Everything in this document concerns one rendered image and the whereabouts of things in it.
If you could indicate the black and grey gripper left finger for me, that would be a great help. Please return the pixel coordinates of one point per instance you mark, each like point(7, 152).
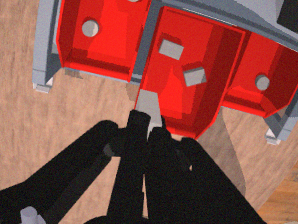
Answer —
point(47, 195)

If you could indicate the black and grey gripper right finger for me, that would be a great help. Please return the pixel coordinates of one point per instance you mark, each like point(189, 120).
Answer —
point(167, 192)

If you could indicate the grey metal block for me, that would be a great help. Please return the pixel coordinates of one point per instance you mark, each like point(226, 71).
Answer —
point(170, 49)
point(194, 76)

